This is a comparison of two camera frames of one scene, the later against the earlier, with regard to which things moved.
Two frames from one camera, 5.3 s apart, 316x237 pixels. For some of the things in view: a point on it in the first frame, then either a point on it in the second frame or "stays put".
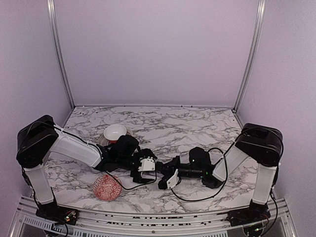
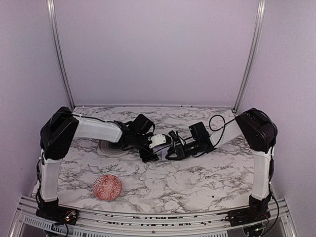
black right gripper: (171, 170) to (176, 151)
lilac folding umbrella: (162, 168) to (163, 149)
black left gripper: (136, 166) to (150, 156)
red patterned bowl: (107, 187) stays put
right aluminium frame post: (259, 14) stays put
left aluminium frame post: (60, 48) stays put
